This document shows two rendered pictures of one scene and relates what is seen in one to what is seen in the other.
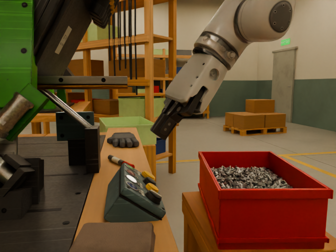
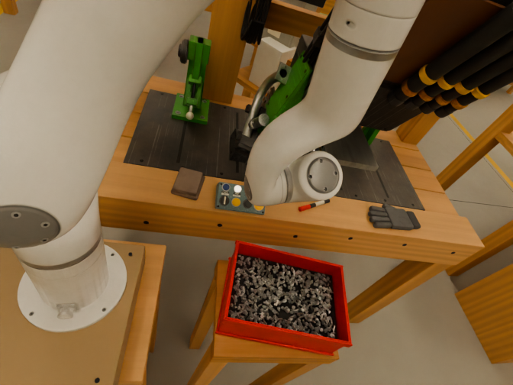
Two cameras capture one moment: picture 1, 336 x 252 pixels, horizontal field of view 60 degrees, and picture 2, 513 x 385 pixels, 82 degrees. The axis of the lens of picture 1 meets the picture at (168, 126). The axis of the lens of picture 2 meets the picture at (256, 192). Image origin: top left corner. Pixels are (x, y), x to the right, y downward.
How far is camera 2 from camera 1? 84 cm
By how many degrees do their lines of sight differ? 77
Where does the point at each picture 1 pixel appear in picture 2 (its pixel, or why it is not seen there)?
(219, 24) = not seen: hidden behind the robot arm
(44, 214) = (232, 166)
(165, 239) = (195, 205)
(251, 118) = not seen: outside the picture
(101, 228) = (194, 176)
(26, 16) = (301, 78)
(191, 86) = not seen: hidden behind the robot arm
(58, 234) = (211, 171)
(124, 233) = (188, 182)
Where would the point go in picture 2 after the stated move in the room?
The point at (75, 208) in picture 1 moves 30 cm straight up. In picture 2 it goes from (237, 177) to (263, 99)
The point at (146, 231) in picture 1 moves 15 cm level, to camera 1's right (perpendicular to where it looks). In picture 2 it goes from (187, 189) to (171, 231)
